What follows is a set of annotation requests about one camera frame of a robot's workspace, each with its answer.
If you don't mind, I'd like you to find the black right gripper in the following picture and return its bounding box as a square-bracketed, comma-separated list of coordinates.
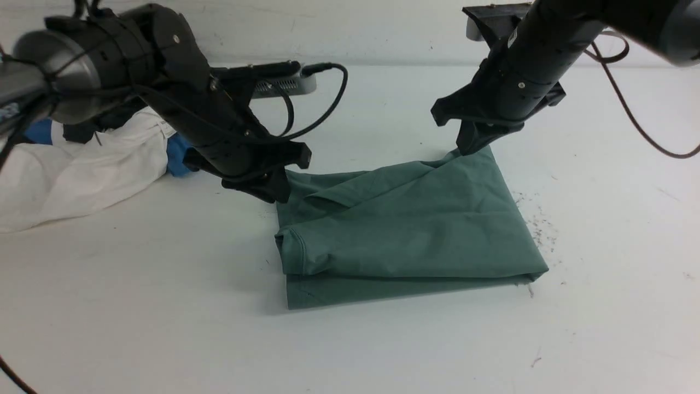
[430, 16, 567, 155]

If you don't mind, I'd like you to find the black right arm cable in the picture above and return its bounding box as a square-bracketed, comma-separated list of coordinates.
[582, 30, 700, 160]

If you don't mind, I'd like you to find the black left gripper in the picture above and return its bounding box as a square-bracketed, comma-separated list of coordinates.
[159, 71, 312, 204]

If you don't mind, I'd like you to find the dark grey garment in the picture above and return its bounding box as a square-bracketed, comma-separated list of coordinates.
[62, 97, 147, 144]

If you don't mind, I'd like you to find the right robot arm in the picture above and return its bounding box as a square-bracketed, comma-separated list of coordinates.
[431, 1, 699, 155]

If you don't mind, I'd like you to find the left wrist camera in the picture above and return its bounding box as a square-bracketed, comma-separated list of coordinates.
[211, 61, 317, 100]

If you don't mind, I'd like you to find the blue garment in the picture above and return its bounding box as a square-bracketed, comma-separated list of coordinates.
[19, 119, 190, 177]

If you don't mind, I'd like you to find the white garment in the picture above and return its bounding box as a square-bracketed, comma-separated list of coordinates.
[1, 108, 176, 234]

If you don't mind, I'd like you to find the green long-sleeve top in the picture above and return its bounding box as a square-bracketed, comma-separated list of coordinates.
[275, 148, 549, 311]

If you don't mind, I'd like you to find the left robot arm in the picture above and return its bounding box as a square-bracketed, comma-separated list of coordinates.
[2, 1, 312, 204]

